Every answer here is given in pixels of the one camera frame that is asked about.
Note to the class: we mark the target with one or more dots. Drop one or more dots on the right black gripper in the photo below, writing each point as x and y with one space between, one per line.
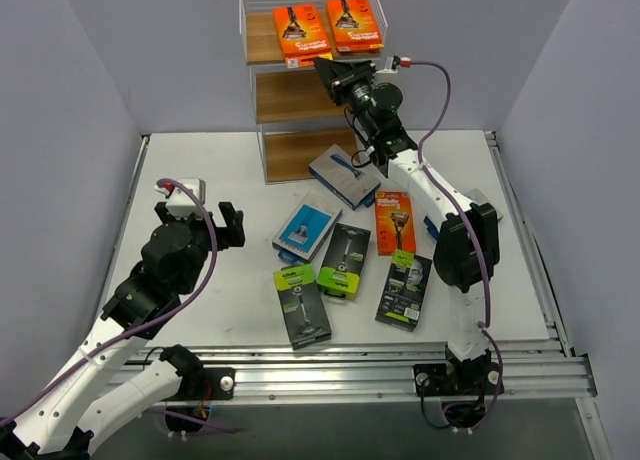
350 80

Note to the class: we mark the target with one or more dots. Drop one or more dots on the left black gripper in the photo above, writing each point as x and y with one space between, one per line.
211 225

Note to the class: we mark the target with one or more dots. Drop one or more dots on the large orange Fusion5 razor box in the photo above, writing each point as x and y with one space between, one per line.
301 35

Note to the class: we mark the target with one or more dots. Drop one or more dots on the grey blue razor box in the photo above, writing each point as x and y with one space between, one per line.
354 187

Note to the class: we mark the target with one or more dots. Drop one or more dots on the blue Harry's box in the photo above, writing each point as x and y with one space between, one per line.
432 229
303 233

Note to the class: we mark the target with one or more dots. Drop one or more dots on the narrow orange Fusion5 razor box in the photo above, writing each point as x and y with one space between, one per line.
394 223

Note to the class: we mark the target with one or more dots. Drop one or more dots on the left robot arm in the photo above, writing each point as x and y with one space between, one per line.
76 416

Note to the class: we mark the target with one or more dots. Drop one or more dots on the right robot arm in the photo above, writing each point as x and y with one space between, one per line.
467 246

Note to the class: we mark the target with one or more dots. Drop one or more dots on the orange razor box on shelf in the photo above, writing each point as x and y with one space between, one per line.
354 26

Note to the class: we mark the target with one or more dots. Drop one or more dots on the black green razor box front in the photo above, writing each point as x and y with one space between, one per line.
302 306

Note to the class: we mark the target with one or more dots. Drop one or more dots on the black green razor box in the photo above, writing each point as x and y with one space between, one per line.
302 306
342 266

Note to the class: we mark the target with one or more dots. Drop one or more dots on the black green razor box middle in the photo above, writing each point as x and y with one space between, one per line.
342 266

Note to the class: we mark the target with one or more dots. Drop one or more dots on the black box with face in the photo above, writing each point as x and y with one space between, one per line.
404 291

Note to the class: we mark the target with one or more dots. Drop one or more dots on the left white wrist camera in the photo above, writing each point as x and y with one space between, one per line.
178 203

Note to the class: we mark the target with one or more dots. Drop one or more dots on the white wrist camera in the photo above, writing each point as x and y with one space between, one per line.
178 203
393 64

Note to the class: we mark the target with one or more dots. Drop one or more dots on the white wire wooden shelf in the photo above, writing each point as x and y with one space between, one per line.
295 119

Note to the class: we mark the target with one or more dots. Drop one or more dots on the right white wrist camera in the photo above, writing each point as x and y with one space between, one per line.
393 64

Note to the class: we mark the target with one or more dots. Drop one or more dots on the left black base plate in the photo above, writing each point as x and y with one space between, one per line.
218 383

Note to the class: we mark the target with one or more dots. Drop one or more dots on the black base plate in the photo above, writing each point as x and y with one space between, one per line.
446 379
218 383

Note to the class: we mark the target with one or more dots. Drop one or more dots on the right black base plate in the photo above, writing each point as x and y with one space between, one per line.
446 379

